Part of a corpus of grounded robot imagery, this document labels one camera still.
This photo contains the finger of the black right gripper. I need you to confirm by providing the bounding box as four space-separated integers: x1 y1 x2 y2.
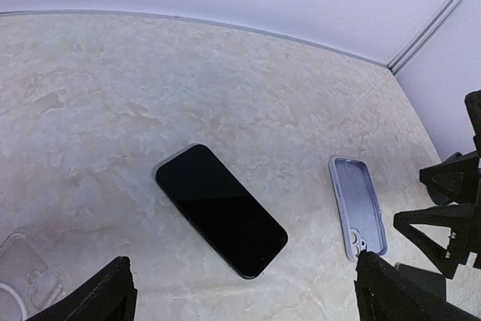
393 204 480 279
419 151 480 204

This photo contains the right aluminium frame post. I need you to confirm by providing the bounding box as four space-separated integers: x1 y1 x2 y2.
387 0 465 75

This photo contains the clear case with heart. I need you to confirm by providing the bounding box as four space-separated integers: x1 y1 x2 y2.
1 228 65 320

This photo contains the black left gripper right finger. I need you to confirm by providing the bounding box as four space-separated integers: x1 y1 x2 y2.
355 250 478 320

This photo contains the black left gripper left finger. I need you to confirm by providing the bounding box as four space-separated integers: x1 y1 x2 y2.
28 256 138 321

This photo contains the black smartphone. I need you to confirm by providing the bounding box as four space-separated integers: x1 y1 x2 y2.
155 144 288 280

